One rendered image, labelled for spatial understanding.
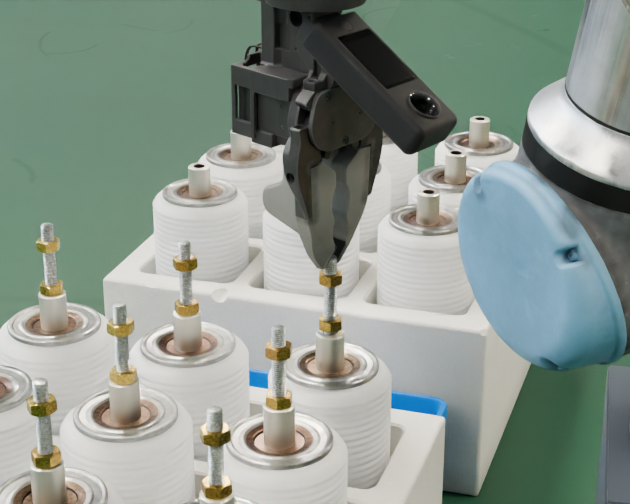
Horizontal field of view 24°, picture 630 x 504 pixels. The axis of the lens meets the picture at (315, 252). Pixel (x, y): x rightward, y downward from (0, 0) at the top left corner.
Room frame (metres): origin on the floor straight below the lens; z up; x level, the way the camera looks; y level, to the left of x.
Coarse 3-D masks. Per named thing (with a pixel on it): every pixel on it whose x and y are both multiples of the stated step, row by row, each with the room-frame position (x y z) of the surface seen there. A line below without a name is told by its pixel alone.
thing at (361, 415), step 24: (288, 384) 0.97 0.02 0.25; (384, 384) 0.98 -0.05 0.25; (312, 408) 0.95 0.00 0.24; (336, 408) 0.95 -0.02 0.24; (360, 408) 0.96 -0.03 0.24; (384, 408) 0.98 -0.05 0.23; (360, 432) 0.96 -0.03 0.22; (384, 432) 0.98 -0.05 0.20; (360, 456) 0.96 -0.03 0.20; (384, 456) 0.98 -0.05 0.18; (360, 480) 0.96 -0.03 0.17
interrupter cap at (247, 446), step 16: (256, 416) 0.92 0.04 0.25; (304, 416) 0.92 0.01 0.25; (240, 432) 0.90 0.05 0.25; (256, 432) 0.90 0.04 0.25; (304, 432) 0.90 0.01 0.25; (320, 432) 0.89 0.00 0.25; (240, 448) 0.87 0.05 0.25; (256, 448) 0.87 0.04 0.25; (288, 448) 0.88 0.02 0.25; (304, 448) 0.87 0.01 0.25; (320, 448) 0.87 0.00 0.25; (256, 464) 0.85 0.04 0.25; (272, 464) 0.85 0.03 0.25; (288, 464) 0.85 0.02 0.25; (304, 464) 0.85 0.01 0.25
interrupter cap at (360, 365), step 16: (304, 352) 1.02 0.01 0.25; (352, 352) 1.02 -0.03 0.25; (368, 352) 1.02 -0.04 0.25; (288, 368) 0.99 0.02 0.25; (304, 368) 0.99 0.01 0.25; (352, 368) 1.00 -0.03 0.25; (368, 368) 0.99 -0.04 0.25; (304, 384) 0.97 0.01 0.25; (320, 384) 0.96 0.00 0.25; (336, 384) 0.96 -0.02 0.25; (352, 384) 0.97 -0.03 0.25
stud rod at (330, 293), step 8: (336, 256) 1.00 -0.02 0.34; (328, 264) 1.00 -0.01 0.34; (336, 264) 1.00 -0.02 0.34; (328, 272) 1.00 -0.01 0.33; (336, 272) 1.00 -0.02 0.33; (328, 288) 1.00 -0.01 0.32; (336, 288) 1.00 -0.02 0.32; (328, 296) 0.99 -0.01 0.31; (336, 296) 1.00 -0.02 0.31; (328, 304) 1.00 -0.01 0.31; (336, 304) 1.00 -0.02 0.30; (328, 312) 1.00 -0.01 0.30; (336, 312) 1.00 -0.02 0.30; (328, 320) 0.99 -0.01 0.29
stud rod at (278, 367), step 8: (272, 328) 0.89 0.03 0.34; (280, 328) 0.88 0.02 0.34; (272, 336) 0.88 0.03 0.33; (280, 336) 0.88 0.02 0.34; (272, 344) 0.88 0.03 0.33; (280, 344) 0.88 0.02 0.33; (272, 360) 0.88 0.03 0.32; (272, 368) 0.89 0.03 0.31; (280, 368) 0.88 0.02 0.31; (272, 376) 0.89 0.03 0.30; (280, 376) 0.88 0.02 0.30; (272, 384) 0.89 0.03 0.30; (280, 384) 0.88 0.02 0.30; (272, 392) 0.88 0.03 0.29; (280, 392) 0.88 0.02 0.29
